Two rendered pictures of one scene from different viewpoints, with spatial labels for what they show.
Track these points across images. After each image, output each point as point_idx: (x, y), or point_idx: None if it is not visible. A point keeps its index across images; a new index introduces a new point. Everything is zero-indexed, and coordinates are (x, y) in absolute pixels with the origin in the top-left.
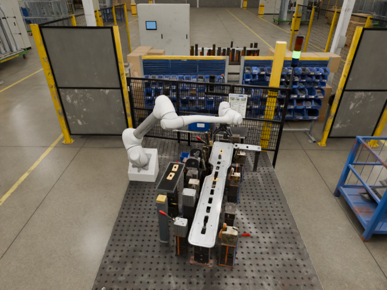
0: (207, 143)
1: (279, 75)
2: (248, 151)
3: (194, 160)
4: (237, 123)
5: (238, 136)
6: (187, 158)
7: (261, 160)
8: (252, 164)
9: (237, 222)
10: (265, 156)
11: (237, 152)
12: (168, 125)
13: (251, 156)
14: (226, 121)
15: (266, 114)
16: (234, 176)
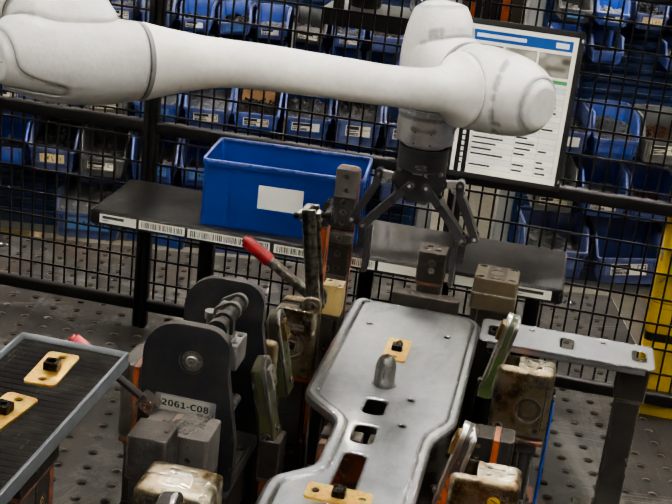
0: (310, 285)
1: None
2: (563, 405)
3: (205, 339)
4: (522, 120)
5: (513, 279)
6: None
7: (647, 463)
8: (589, 480)
9: None
10: (667, 441)
11: (505, 351)
12: (38, 57)
13: (585, 434)
14: (445, 102)
15: None
16: (480, 489)
